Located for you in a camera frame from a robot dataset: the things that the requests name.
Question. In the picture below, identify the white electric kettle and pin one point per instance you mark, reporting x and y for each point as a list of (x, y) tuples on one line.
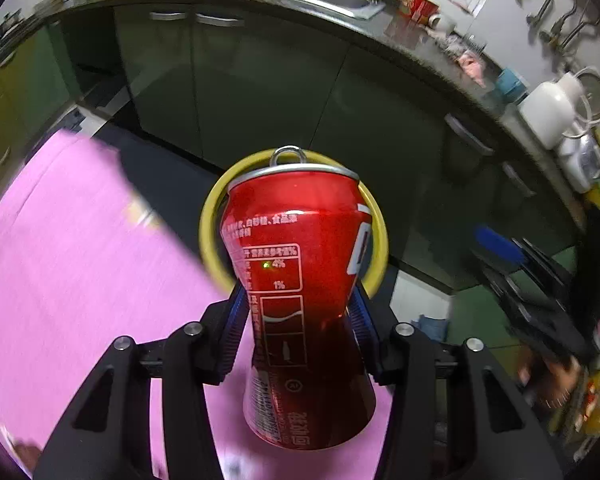
[(557, 110)]

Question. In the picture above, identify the white mug on counter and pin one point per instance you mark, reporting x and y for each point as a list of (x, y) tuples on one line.
[(441, 23)]

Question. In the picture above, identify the red box on counter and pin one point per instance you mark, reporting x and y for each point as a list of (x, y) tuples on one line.
[(418, 11)]

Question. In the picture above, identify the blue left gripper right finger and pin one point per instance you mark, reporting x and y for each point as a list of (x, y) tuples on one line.
[(364, 330)]

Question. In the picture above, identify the pink floral tablecloth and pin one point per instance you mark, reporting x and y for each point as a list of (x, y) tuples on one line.
[(108, 325)]

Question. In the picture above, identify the person's right hand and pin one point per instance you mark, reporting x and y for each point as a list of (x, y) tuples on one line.
[(548, 383)]

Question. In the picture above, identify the yellow rimmed black trash bin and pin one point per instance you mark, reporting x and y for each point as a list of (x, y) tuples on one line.
[(225, 282)]

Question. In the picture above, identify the red crushed soda can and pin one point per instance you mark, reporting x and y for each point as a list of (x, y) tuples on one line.
[(296, 232)]

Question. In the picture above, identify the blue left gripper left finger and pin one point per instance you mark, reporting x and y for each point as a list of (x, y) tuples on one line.
[(234, 316)]

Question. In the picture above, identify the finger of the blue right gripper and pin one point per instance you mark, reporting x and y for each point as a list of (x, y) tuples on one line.
[(498, 245)]

